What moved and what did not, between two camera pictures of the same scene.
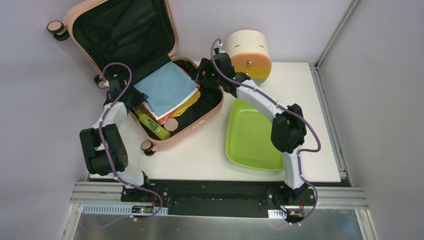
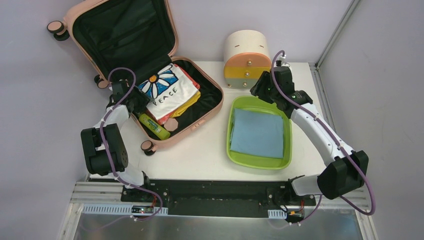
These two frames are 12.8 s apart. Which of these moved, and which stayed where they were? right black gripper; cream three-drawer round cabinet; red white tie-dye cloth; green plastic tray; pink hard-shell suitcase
Moved: right black gripper
Stayed: cream three-drawer round cabinet; green plastic tray; pink hard-shell suitcase; red white tie-dye cloth
